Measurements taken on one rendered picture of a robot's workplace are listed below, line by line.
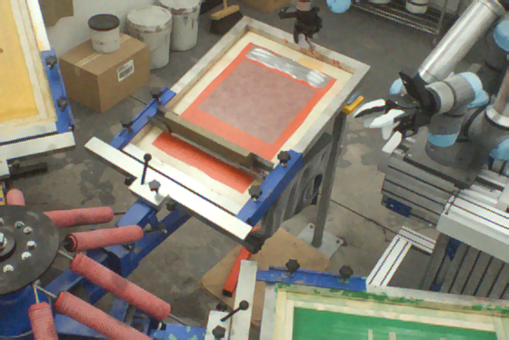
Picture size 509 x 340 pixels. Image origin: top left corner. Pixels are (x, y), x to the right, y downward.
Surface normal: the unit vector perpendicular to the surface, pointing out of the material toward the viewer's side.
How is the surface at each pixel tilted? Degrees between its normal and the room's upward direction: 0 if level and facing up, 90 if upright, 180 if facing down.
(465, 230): 90
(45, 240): 0
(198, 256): 0
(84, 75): 88
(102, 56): 1
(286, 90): 16
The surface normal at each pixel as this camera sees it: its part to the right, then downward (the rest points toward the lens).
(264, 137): -0.10, -0.59
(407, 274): 0.07, -0.75
